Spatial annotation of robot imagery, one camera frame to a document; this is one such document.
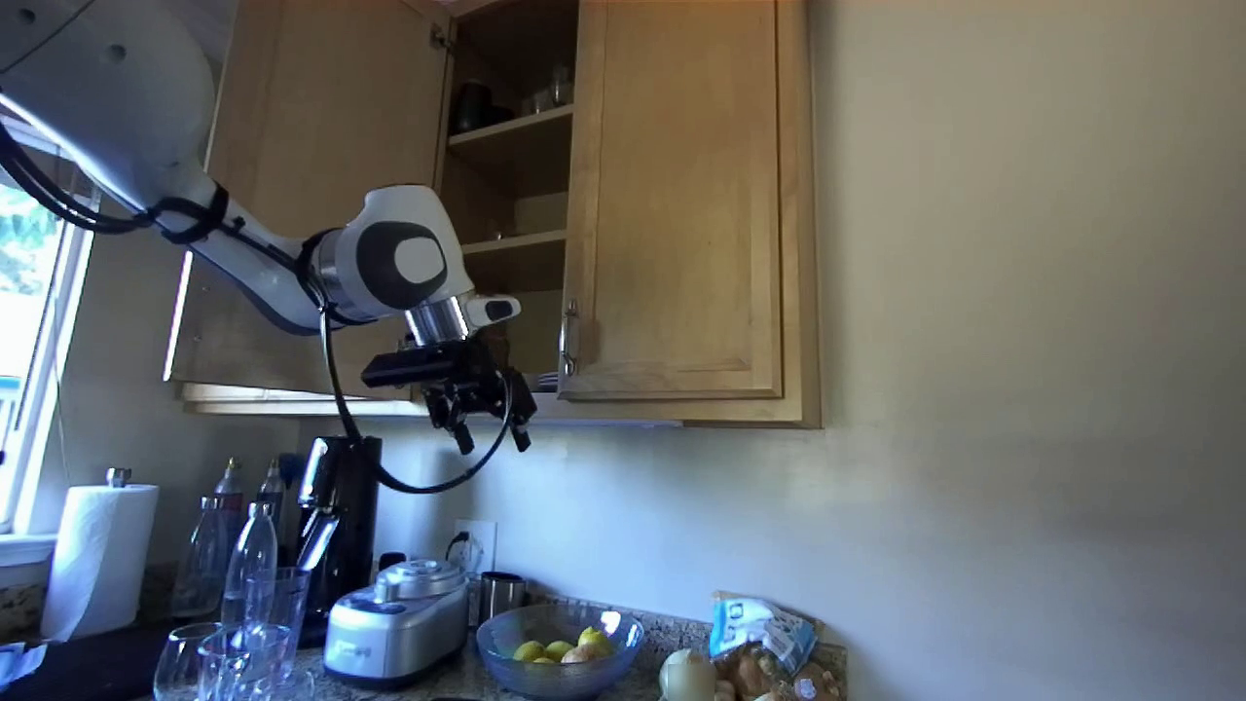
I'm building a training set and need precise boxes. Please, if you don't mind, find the clear glass in cabinet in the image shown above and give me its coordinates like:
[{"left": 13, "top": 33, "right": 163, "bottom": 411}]
[{"left": 520, "top": 57, "right": 575, "bottom": 118}]

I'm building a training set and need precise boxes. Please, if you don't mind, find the glass bowl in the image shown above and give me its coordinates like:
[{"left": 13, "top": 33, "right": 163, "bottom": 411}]
[{"left": 472, "top": 598, "right": 650, "bottom": 701}]

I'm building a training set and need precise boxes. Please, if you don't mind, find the yellow onion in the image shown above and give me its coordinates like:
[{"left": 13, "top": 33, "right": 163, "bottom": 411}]
[{"left": 655, "top": 646, "right": 722, "bottom": 701}]

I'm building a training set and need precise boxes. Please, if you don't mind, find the clear plastic bottle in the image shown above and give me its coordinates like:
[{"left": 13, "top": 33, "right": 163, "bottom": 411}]
[{"left": 217, "top": 497, "right": 283, "bottom": 642}]

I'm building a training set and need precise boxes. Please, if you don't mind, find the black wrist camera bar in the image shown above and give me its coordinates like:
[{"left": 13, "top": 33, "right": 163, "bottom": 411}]
[{"left": 357, "top": 338, "right": 468, "bottom": 394}]

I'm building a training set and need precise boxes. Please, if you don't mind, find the clear drinking glass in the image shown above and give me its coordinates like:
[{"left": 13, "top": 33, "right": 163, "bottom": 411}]
[{"left": 205, "top": 619, "right": 310, "bottom": 701}]

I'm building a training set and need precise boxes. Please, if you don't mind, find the white paper towel roll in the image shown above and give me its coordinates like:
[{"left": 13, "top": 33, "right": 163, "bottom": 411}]
[{"left": 40, "top": 464, "right": 163, "bottom": 646}]

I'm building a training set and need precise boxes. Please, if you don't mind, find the clear wine glass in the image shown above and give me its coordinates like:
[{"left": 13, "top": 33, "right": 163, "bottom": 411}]
[{"left": 148, "top": 616, "right": 224, "bottom": 701}]

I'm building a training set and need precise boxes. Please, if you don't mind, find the white wall outlet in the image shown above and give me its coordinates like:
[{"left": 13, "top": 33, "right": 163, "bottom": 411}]
[{"left": 446, "top": 514, "right": 501, "bottom": 582}]

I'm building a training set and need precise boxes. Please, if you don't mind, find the colourful snack bag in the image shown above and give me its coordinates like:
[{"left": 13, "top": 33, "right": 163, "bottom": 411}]
[{"left": 705, "top": 590, "right": 849, "bottom": 701}]

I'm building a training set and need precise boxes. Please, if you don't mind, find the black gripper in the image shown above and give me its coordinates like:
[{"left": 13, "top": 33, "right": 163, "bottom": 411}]
[{"left": 424, "top": 338, "right": 542, "bottom": 459}]

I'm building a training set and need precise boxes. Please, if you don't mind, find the tall glass bottle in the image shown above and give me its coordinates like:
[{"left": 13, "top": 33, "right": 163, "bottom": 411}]
[{"left": 173, "top": 455, "right": 253, "bottom": 624}]

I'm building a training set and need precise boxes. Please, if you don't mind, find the wooden wall cabinet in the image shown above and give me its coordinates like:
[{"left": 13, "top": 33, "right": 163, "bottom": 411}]
[{"left": 175, "top": 0, "right": 824, "bottom": 432}]

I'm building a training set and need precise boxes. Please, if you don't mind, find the metal cup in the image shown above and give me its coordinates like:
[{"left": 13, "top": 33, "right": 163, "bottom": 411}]
[{"left": 468, "top": 568, "right": 536, "bottom": 630}]

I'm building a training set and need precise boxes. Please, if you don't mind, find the window with white frame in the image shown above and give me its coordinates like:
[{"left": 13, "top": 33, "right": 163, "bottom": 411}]
[{"left": 0, "top": 112, "right": 100, "bottom": 536}]

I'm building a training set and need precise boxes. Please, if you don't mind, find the dark jar in cabinet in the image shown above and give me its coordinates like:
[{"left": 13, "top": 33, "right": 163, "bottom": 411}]
[{"left": 450, "top": 80, "right": 497, "bottom": 137}]

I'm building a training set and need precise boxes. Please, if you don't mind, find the metal cabinet door handle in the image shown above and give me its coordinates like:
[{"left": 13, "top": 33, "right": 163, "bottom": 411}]
[{"left": 554, "top": 301, "right": 584, "bottom": 389}]

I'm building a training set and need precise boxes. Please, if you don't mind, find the black knife block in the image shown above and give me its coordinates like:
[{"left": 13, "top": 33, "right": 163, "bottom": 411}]
[{"left": 275, "top": 432, "right": 391, "bottom": 650}]

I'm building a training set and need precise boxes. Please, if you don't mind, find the wide wooden cabinet door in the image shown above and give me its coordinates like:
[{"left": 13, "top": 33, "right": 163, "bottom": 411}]
[{"left": 161, "top": 0, "right": 455, "bottom": 395}]

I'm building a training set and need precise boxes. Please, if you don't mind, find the white kitchen appliance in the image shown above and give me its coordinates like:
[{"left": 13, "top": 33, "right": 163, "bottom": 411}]
[{"left": 321, "top": 555, "right": 474, "bottom": 688}]

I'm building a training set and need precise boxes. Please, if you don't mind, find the wooden cabinet door with handle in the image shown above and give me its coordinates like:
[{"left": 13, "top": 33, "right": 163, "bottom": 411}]
[{"left": 555, "top": 0, "right": 816, "bottom": 408}]

